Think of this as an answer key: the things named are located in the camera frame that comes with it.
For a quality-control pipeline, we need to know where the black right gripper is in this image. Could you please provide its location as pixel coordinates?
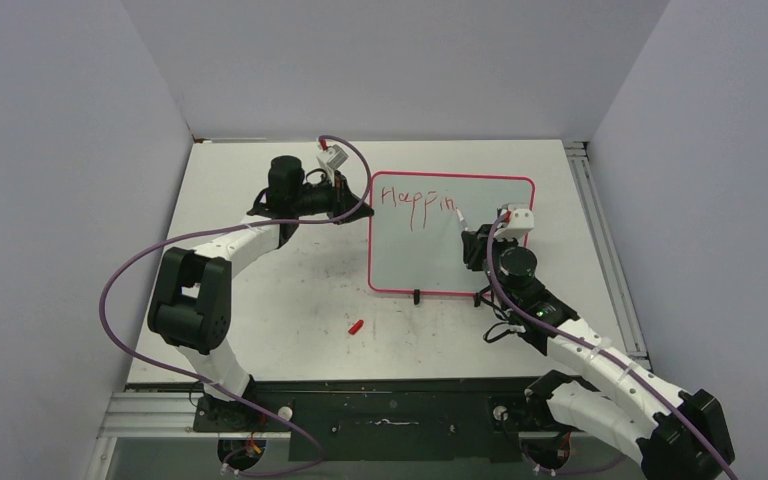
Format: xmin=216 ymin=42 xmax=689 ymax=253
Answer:
xmin=464 ymin=224 xmax=520 ymax=312

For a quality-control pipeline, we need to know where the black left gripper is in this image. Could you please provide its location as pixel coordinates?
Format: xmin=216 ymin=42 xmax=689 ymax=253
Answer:
xmin=291 ymin=170 xmax=373 ymax=225

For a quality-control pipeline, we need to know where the pink framed whiteboard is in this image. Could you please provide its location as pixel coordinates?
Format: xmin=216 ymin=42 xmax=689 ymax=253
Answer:
xmin=368 ymin=171 xmax=536 ymax=296

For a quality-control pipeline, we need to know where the red marker cap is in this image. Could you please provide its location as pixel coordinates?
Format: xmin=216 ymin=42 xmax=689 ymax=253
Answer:
xmin=348 ymin=319 xmax=364 ymax=335

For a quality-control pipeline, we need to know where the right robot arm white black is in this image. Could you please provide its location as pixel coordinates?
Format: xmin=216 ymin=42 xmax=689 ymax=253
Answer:
xmin=460 ymin=225 xmax=737 ymax=479

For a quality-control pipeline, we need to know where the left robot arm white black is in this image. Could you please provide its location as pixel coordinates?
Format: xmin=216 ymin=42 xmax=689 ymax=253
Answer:
xmin=147 ymin=153 xmax=374 ymax=431

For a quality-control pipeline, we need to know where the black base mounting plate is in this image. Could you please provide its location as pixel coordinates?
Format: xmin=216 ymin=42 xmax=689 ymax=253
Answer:
xmin=193 ymin=377 xmax=569 ymax=463

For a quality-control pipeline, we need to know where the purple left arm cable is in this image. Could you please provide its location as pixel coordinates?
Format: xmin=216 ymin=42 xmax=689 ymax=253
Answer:
xmin=98 ymin=134 xmax=375 ymax=479

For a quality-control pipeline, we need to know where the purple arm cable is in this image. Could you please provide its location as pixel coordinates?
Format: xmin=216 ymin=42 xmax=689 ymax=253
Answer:
xmin=485 ymin=210 xmax=740 ymax=480
xmin=98 ymin=134 xmax=375 ymax=479

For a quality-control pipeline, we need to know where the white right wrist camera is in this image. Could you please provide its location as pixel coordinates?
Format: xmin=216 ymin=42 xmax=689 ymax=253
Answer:
xmin=493 ymin=203 xmax=535 ymax=245

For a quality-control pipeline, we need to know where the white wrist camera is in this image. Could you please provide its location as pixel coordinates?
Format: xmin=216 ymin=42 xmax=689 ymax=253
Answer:
xmin=317 ymin=136 xmax=348 ymax=173
xmin=493 ymin=203 xmax=535 ymax=245

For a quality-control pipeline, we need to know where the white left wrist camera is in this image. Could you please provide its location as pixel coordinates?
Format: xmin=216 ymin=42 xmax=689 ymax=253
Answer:
xmin=317 ymin=136 xmax=348 ymax=173

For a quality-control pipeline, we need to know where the aluminium right side rail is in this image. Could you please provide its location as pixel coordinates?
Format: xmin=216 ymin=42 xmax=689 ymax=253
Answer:
xmin=563 ymin=141 xmax=652 ymax=370

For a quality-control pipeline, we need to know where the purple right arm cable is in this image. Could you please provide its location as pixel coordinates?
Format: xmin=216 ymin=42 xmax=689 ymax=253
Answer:
xmin=485 ymin=210 xmax=740 ymax=480

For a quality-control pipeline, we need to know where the aluminium front frame rail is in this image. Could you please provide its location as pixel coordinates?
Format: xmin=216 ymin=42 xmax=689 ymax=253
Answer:
xmin=95 ymin=389 xmax=695 ymax=440

